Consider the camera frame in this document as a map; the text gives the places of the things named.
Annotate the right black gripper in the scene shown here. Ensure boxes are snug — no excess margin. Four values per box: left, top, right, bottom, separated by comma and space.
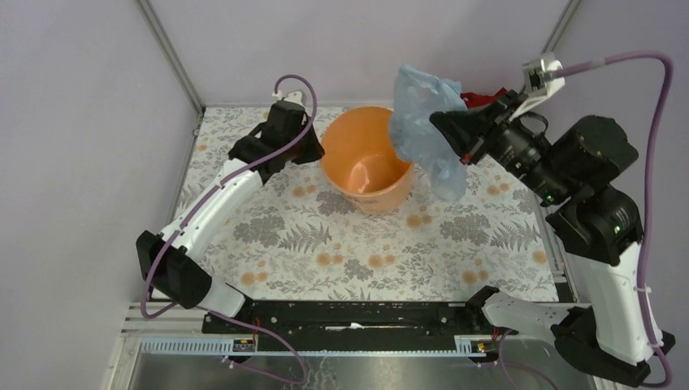
425, 87, 569, 201

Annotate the orange plastic trash bin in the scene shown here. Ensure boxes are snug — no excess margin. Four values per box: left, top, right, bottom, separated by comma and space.
320, 106, 414, 214

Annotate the light blue trash bag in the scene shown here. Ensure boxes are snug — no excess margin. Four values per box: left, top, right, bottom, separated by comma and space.
388, 65, 467, 202

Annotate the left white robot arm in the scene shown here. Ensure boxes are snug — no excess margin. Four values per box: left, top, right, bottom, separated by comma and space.
136, 98, 324, 334

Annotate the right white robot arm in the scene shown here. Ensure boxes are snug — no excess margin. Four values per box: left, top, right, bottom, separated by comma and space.
430, 90, 675, 387

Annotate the red crumpled cloth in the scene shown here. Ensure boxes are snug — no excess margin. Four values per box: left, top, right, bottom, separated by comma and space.
460, 88, 508, 110

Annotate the floral patterned table mat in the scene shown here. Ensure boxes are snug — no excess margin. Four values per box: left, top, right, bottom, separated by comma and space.
163, 105, 561, 302

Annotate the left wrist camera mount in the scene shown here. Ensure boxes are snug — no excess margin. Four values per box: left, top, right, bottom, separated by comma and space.
272, 89, 306, 107

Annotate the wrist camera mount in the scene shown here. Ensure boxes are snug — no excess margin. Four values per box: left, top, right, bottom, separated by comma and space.
509, 52, 566, 121
272, 89, 306, 107

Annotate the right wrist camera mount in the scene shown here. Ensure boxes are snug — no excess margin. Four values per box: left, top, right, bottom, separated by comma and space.
509, 52, 566, 121

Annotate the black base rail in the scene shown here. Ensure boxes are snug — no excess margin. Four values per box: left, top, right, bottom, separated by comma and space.
201, 285, 521, 353

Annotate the white slotted cable duct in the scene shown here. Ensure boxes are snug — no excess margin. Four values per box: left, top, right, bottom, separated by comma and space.
140, 336, 491, 358

